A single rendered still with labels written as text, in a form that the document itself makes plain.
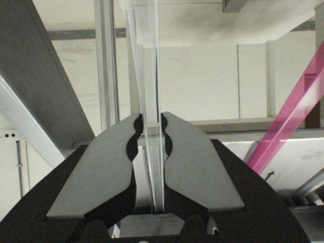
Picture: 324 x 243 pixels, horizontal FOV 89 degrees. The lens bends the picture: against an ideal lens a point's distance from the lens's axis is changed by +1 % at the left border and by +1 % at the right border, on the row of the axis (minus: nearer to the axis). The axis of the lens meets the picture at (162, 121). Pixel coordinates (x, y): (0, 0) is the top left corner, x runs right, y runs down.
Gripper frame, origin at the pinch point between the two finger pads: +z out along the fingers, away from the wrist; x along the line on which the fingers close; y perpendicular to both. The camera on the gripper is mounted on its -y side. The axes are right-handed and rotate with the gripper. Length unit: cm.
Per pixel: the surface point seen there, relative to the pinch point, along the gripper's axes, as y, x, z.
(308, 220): 20.2, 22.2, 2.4
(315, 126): 25, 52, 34
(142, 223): 20.0, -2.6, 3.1
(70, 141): 3.5, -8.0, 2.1
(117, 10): -18, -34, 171
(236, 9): -9, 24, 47
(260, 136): 4.1, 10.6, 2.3
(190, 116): 84, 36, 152
